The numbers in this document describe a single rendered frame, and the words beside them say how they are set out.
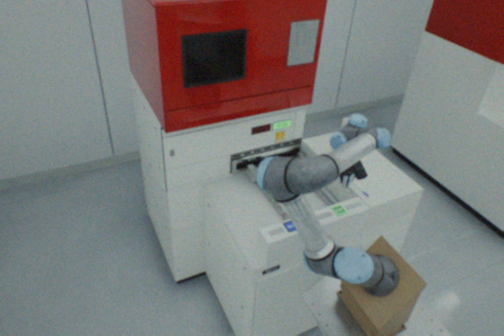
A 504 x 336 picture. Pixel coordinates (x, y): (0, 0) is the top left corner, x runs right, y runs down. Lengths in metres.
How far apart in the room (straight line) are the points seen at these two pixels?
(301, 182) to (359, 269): 0.40
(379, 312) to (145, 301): 1.58
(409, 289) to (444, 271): 1.65
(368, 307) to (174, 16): 1.34
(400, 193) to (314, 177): 0.98
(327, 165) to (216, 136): 0.95
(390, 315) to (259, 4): 1.33
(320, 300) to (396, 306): 0.32
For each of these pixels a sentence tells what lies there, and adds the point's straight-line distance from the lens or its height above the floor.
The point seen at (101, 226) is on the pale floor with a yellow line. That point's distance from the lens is 3.28.
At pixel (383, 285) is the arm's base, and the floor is 1.06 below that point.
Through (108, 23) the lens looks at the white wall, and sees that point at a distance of 3.28.
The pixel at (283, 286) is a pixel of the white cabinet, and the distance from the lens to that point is 2.06.
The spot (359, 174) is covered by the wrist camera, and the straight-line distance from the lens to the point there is 1.73.
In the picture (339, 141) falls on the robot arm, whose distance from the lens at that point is 1.57.
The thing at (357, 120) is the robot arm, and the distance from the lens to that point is 1.66.
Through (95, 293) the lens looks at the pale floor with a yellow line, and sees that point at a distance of 2.89.
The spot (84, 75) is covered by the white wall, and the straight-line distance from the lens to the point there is 3.40.
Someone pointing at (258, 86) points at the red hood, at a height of 1.39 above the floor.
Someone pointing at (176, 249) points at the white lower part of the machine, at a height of 0.38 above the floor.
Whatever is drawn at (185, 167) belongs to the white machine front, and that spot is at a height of 0.97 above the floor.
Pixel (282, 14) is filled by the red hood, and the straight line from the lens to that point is 1.91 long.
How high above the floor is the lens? 2.26
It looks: 35 degrees down
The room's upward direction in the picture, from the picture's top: 4 degrees clockwise
